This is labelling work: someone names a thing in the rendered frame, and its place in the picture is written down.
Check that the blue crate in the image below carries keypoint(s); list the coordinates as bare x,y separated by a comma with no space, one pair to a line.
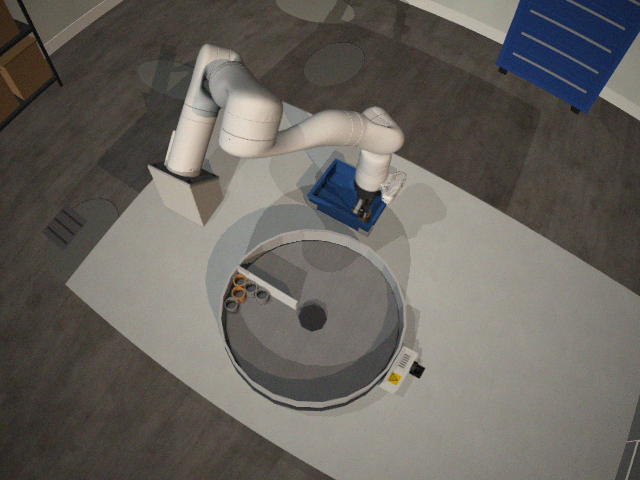
336,186

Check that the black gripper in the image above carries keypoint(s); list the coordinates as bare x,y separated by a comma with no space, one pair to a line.
364,200

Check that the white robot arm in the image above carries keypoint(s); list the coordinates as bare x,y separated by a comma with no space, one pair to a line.
252,118

